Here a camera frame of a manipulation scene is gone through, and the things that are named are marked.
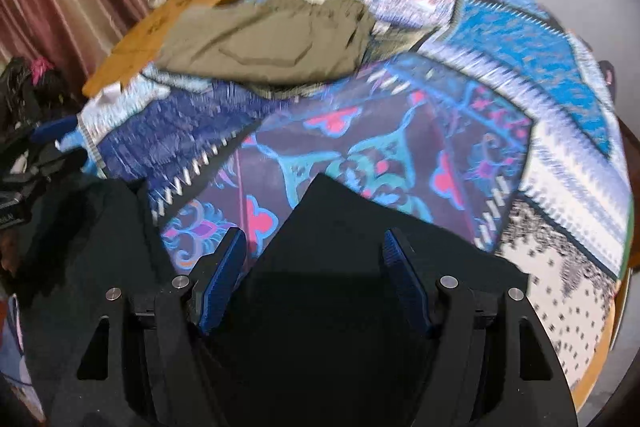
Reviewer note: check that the black bag with pink trim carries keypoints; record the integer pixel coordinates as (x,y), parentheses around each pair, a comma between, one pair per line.
(27,82)

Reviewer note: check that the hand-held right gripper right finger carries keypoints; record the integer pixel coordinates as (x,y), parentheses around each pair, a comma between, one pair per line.
(405,284)

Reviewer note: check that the olive green pants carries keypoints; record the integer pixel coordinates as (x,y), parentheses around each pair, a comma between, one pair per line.
(260,42)

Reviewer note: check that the brown cardboard sheet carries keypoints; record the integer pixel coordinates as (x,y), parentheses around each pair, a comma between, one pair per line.
(150,32)

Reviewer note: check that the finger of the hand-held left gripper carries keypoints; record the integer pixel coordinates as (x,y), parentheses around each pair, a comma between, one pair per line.
(60,152)

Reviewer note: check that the black pants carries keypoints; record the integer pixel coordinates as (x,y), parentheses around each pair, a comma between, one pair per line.
(325,232)

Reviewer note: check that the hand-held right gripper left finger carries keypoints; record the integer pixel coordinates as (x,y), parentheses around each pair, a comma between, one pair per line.
(222,279)

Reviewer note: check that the blue patchwork blanket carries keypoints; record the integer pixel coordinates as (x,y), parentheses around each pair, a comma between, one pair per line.
(500,32)

